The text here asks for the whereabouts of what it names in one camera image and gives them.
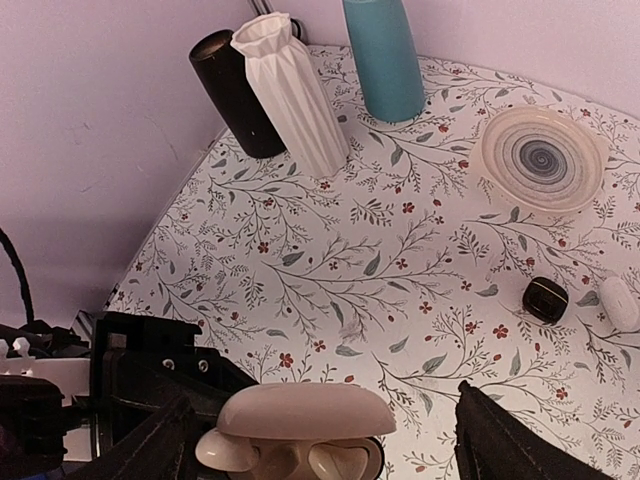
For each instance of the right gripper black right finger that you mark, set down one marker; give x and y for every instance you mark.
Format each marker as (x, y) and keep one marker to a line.
(492, 444)

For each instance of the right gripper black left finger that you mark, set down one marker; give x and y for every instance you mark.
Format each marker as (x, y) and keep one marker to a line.
(161, 447)

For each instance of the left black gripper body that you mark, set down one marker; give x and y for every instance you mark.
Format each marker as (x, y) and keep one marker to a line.
(140, 363)

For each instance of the white earbuds charging case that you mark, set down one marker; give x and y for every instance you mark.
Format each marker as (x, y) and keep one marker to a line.
(299, 431)

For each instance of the black wireless earbud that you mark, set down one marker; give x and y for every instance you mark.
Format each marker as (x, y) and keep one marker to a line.
(545, 300)

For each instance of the small white earbud case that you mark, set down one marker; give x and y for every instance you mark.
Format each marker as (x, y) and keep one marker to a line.
(619, 304)

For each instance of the floral patterned table mat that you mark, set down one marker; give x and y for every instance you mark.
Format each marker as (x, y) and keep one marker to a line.
(404, 273)

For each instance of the translucent round plate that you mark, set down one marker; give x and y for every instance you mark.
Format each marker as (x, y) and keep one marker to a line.
(541, 159)

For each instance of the black cylindrical cup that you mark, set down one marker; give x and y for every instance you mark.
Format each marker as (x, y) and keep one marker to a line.
(221, 70)

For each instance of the white ribbed vase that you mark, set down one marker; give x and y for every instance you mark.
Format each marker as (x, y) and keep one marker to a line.
(281, 73)

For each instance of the teal plastic cup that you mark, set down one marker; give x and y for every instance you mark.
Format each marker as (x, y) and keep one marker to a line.
(385, 58)

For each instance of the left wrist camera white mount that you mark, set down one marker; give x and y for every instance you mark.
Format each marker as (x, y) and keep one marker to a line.
(70, 375)

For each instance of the left aluminium frame post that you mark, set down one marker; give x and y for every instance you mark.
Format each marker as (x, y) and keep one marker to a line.
(261, 7)

